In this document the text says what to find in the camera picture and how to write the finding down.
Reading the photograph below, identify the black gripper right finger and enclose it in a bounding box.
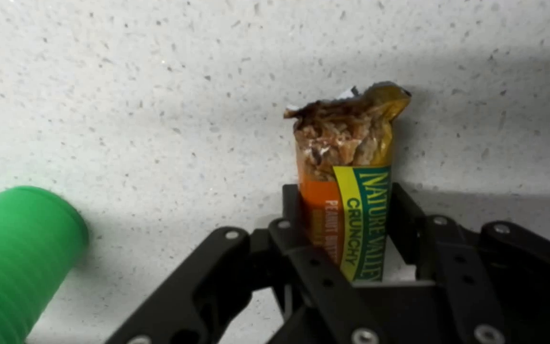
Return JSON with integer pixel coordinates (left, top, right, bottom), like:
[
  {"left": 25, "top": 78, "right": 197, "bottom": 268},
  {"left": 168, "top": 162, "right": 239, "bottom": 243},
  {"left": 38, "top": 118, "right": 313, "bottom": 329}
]
[{"left": 388, "top": 182, "right": 550, "bottom": 344}]

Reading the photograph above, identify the short orange granola packet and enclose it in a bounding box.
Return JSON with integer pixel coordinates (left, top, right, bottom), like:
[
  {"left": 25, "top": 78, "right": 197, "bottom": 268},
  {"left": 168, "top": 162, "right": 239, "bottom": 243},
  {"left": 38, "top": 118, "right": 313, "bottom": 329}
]
[{"left": 283, "top": 80, "right": 412, "bottom": 285}]

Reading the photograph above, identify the green plastic cup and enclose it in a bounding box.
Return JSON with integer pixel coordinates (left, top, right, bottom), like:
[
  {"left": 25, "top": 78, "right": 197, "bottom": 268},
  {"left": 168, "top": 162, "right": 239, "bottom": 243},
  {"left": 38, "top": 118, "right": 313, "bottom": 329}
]
[{"left": 0, "top": 185, "right": 92, "bottom": 344}]

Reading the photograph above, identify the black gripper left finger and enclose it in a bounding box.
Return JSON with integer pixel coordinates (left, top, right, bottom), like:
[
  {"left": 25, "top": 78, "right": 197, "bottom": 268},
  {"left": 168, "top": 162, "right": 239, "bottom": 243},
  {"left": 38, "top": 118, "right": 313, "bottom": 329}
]
[{"left": 105, "top": 182, "right": 382, "bottom": 344}]

